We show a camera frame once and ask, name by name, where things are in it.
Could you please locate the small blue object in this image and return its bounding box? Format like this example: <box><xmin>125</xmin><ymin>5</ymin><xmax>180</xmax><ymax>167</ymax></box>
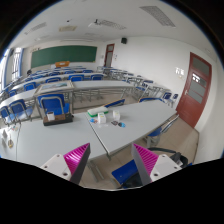
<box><xmin>118</xmin><ymin>122</ymin><xmax>126</xmax><ymax>128</ymax></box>

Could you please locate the blue chair behind desk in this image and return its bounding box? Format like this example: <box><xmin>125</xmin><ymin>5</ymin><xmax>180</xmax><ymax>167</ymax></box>
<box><xmin>37</xmin><ymin>93</ymin><xmax>70</xmax><ymax>115</ymax></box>

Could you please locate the red brown near door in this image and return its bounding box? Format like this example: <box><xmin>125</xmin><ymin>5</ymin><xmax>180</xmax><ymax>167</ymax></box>
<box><xmin>176</xmin><ymin>53</ymin><xmax>212</xmax><ymax>128</ymax></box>

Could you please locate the wooden lectern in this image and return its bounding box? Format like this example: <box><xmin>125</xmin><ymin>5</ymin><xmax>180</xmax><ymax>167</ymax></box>
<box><xmin>55</xmin><ymin>61</ymin><xmax>70</xmax><ymax>68</ymax></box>

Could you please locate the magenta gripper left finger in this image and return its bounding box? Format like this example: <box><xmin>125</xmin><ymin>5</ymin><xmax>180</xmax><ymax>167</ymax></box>
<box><xmin>40</xmin><ymin>142</ymin><xmax>92</xmax><ymax>185</ymax></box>

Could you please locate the ceiling projector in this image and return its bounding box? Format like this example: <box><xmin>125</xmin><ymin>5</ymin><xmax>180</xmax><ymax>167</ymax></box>
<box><xmin>89</xmin><ymin>19</ymin><xmax>103</xmax><ymax>28</ymax></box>

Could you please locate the wall speaker black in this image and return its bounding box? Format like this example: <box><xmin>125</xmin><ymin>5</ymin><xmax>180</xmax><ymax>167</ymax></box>
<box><xmin>121</xmin><ymin>38</ymin><xmax>127</xmax><ymax>44</ymax></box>

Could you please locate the white charger plug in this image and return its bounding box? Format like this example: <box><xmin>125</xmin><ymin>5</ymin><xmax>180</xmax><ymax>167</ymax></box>
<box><xmin>47</xmin><ymin>112</ymin><xmax>55</xmax><ymax>121</ymax></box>

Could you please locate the blue chair right side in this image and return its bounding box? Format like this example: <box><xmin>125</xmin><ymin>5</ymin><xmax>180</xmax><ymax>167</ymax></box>
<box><xmin>146</xmin><ymin>115</ymin><xmax>179</xmax><ymax>147</ymax></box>

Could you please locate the green white flat case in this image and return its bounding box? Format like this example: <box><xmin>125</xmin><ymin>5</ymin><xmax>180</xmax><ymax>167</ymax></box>
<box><xmin>87</xmin><ymin>106</ymin><xmax>108</xmax><ymax>117</ymax></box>

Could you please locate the black power strip box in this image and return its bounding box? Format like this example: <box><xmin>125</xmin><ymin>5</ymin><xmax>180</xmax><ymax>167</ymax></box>
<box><xmin>43</xmin><ymin>113</ymin><xmax>73</xmax><ymax>126</ymax></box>

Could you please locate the white cube box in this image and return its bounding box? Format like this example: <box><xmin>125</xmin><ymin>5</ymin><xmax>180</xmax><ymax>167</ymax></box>
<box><xmin>113</xmin><ymin>110</ymin><xmax>120</xmax><ymax>121</ymax></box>

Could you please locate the red brown door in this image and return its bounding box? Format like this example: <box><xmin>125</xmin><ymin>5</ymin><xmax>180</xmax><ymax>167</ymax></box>
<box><xmin>104</xmin><ymin>44</ymin><xmax>115</xmax><ymax>67</ymax></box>
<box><xmin>176</xmin><ymin>53</ymin><xmax>212</xmax><ymax>128</ymax></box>

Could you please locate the green chalkboard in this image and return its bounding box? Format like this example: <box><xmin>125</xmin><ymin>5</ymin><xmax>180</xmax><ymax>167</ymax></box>
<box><xmin>31</xmin><ymin>45</ymin><xmax>97</xmax><ymax>68</ymax></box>

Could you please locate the blue chair at left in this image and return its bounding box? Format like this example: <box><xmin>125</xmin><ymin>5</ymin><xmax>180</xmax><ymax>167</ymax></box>
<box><xmin>9</xmin><ymin>99</ymin><xmax>33</xmax><ymax>121</ymax></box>

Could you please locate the red brown far door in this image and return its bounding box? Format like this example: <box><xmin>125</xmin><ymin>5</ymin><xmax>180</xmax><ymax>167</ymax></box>
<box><xmin>104</xmin><ymin>44</ymin><xmax>115</xmax><ymax>67</ymax></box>

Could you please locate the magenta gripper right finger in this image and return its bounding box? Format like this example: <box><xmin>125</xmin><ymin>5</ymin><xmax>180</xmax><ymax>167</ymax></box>
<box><xmin>130</xmin><ymin>142</ymin><xmax>183</xmax><ymax>186</ymax></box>

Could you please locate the small white box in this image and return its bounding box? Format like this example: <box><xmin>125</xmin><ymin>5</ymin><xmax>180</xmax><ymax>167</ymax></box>
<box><xmin>98</xmin><ymin>113</ymin><xmax>106</xmax><ymax>124</ymax></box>

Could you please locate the framed board on desk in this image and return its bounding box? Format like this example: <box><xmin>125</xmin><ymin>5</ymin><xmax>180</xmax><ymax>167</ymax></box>
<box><xmin>34</xmin><ymin>80</ymin><xmax>74</xmax><ymax>97</ymax></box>

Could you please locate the small dark object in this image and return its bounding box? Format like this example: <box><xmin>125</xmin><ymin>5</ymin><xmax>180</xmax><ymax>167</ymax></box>
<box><xmin>111</xmin><ymin>121</ymin><xmax>118</xmax><ymax>126</ymax></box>

